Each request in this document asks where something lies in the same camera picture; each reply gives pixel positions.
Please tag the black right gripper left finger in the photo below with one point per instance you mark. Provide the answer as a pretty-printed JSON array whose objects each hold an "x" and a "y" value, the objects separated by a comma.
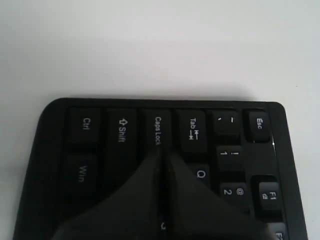
[{"x": 130, "y": 213}]

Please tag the black acer keyboard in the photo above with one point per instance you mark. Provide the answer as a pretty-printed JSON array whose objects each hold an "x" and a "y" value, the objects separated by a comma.
[{"x": 85, "y": 149}]

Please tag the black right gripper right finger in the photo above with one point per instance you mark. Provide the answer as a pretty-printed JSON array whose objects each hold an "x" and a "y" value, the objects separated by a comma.
[{"x": 197, "y": 213}]

